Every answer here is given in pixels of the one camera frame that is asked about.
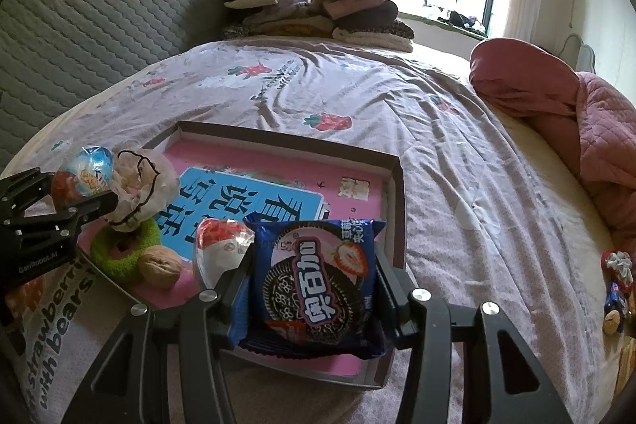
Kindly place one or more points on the arched white frame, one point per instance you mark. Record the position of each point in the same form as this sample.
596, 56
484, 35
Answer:
584, 56

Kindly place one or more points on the grey quilted headboard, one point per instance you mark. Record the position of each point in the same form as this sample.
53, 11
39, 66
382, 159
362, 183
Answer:
99, 31

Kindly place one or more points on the blue cookie packet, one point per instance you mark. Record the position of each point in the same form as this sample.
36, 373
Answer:
313, 285

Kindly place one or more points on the strawberry printed bed sheet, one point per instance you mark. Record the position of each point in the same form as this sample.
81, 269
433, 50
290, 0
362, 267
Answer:
397, 106

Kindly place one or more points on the red white toy egg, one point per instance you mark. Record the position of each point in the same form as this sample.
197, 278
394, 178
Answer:
218, 245

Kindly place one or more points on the walnut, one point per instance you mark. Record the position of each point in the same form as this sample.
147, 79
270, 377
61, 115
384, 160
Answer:
159, 266

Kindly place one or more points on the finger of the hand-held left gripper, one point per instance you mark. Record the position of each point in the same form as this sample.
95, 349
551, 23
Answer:
25, 193
89, 208

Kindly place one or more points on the dark clothes on sill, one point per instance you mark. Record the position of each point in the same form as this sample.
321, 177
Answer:
459, 19

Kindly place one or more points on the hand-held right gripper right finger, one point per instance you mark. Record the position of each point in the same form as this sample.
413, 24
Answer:
397, 300

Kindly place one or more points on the bed with cream sheet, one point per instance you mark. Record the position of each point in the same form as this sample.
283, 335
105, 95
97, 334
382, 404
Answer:
536, 146

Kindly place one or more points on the pink quilt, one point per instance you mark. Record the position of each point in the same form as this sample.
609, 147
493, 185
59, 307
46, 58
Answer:
536, 76

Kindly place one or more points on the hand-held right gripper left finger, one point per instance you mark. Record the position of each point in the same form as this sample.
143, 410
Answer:
218, 285

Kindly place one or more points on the round foil snack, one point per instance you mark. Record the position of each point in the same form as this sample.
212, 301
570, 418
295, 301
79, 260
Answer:
84, 175

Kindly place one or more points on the pink tray box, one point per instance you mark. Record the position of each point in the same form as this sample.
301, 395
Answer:
397, 205

